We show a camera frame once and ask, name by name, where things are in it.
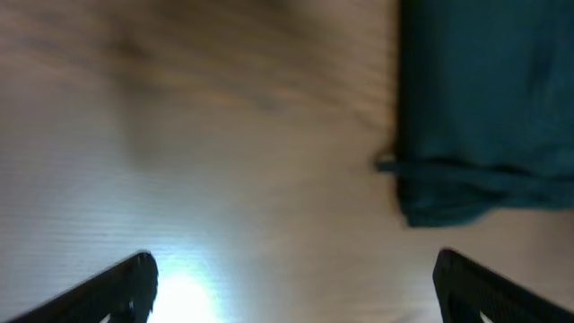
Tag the black pants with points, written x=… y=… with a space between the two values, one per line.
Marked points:
x=485 y=109

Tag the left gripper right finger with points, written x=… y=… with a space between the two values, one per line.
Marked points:
x=467 y=292

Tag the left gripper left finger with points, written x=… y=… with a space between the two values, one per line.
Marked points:
x=124 y=292

